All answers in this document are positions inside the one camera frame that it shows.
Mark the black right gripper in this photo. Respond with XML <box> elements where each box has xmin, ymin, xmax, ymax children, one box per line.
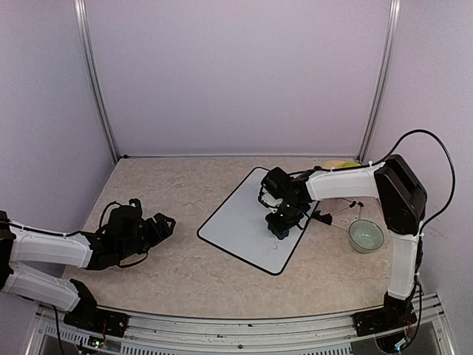
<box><xmin>265</xmin><ymin>198</ymin><xmax>304</xmax><ymax>235</ymax></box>

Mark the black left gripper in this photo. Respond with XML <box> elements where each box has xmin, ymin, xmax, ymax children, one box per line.
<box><xmin>118</xmin><ymin>212</ymin><xmax>176</xmax><ymax>260</ymax></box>

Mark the metal whiteboard stand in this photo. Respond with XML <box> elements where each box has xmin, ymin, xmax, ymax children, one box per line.
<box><xmin>310</xmin><ymin>197</ymin><xmax>365</xmax><ymax>230</ymax></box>

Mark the blue whiteboard eraser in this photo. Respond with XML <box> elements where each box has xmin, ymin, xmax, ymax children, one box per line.
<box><xmin>276</xmin><ymin>230</ymin><xmax>290</xmax><ymax>240</ymax></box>

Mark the white whiteboard with black frame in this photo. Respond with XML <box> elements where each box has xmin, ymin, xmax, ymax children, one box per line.
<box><xmin>197</xmin><ymin>167</ymin><xmax>309</xmax><ymax>276</ymax></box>

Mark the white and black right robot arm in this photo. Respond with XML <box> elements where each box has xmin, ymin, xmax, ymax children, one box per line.
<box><xmin>258</xmin><ymin>155</ymin><xmax>426</xmax><ymax>337</ymax></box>

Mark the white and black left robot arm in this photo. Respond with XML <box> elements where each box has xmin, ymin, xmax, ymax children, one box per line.
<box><xmin>1</xmin><ymin>198</ymin><xmax>176</xmax><ymax>332</ymax></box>

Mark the beige wooden plate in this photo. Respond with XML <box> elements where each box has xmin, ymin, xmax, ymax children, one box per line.
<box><xmin>321</xmin><ymin>160</ymin><xmax>345</xmax><ymax>170</ymax></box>

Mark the yellow-green plastic bowl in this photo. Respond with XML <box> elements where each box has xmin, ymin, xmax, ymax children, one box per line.
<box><xmin>341</xmin><ymin>162</ymin><xmax>361</xmax><ymax>169</ymax></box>

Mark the clear glass bowl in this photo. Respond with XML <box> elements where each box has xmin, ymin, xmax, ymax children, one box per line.
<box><xmin>348</xmin><ymin>219</ymin><xmax>384</xmax><ymax>254</ymax></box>

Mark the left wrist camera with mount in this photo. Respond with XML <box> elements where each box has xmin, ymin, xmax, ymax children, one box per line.
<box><xmin>129</xmin><ymin>198</ymin><xmax>143</xmax><ymax>217</ymax></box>

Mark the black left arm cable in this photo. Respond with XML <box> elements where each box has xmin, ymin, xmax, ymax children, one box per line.
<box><xmin>99</xmin><ymin>201</ymin><xmax>123</xmax><ymax>230</ymax></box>

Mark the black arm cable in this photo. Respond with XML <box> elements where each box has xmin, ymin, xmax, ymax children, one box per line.
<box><xmin>99</xmin><ymin>201</ymin><xmax>123</xmax><ymax>230</ymax></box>
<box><xmin>287</xmin><ymin>129</ymin><xmax>456</xmax><ymax>230</ymax></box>

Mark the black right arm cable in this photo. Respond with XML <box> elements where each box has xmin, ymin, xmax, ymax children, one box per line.
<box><xmin>287</xmin><ymin>129</ymin><xmax>456</xmax><ymax>230</ymax></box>

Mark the front aluminium rail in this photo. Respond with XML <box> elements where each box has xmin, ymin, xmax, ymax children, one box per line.
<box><xmin>22</xmin><ymin>294</ymin><xmax>458</xmax><ymax>354</ymax></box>

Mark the right aluminium frame post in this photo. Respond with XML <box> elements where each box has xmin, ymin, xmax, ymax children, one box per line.
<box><xmin>356</xmin><ymin>0</ymin><xmax>402</xmax><ymax>162</ymax></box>

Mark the aluminium frame post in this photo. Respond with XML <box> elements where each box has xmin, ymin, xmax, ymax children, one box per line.
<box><xmin>356</xmin><ymin>0</ymin><xmax>402</xmax><ymax>162</ymax></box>
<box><xmin>74</xmin><ymin>0</ymin><xmax>120</xmax><ymax>164</ymax></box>

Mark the left aluminium frame post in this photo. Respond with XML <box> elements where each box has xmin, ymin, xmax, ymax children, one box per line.
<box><xmin>74</xmin><ymin>0</ymin><xmax>120</xmax><ymax>164</ymax></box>

